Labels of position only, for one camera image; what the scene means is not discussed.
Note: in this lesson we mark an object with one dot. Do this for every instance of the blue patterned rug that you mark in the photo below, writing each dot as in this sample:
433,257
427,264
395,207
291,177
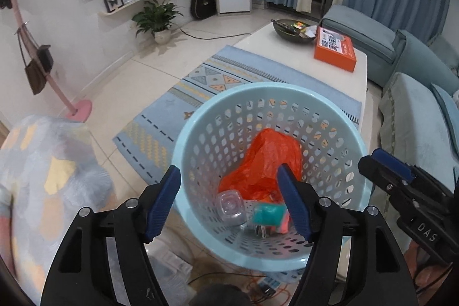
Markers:
222,65

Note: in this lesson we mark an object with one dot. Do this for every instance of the green potted plant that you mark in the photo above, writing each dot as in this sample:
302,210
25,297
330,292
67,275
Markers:
156,17

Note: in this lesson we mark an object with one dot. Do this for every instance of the orange plastic bag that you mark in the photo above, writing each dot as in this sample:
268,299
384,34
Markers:
265,159

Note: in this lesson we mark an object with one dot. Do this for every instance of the pink coat rack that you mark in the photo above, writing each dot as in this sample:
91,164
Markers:
21,26

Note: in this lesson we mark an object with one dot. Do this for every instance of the light blue plastic basket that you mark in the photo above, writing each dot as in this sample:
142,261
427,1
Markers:
247,89

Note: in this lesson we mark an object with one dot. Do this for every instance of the black hanging bag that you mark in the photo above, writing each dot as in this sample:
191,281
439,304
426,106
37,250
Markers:
46,57

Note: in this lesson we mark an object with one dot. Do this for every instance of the white coffee table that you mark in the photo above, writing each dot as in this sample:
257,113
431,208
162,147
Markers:
287,55

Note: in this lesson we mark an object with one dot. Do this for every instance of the framed butterfly picture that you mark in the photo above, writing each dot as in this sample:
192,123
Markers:
114,2

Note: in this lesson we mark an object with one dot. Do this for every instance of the grey-blue sofa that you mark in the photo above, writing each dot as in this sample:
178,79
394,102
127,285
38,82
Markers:
408,98

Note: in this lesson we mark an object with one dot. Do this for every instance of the clear plastic bottle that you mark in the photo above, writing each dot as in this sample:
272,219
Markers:
231,204

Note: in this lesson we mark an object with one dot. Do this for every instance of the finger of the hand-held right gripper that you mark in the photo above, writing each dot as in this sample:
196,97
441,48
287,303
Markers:
392,164
376,173

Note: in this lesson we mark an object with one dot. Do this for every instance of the brown hanging bag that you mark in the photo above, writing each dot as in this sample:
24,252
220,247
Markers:
35,76

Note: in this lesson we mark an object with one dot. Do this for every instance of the teal packet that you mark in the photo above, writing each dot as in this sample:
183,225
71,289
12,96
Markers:
267,214

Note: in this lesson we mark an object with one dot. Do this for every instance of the orange box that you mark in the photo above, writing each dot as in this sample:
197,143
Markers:
333,49

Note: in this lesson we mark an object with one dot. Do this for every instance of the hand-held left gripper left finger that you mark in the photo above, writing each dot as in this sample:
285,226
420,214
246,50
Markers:
163,202

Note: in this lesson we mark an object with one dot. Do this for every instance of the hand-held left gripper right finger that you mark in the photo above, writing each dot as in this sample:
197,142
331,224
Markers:
292,198

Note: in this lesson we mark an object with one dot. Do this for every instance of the dark bowl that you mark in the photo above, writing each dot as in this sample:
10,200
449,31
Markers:
292,33

